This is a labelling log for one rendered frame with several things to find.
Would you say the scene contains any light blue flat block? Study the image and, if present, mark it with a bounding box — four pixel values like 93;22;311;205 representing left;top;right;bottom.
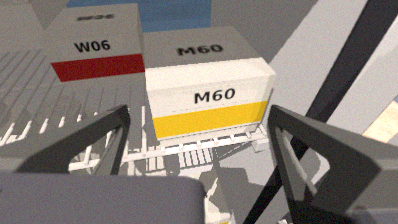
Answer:
66;0;212;22
141;18;211;33

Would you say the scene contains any white cardboard box with yellow band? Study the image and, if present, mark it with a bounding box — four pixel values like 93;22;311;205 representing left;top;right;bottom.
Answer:
184;169;230;224

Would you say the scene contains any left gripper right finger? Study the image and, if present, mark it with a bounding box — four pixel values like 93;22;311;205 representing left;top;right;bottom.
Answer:
267;105;398;224

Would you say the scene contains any white cardboard cryo box m60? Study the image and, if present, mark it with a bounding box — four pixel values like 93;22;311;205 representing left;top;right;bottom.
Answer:
143;26;277;147

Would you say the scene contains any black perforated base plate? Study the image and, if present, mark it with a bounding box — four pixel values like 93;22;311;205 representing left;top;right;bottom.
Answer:
280;170;330;224

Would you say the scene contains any white wire shelf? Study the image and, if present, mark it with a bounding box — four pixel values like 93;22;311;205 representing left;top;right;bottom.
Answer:
0;49;268;171

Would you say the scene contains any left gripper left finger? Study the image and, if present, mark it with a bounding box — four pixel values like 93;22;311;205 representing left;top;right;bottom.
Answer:
0;104;131;175

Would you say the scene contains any white cardboard box labelled w06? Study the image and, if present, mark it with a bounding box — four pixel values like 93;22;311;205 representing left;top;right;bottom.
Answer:
38;3;146;92

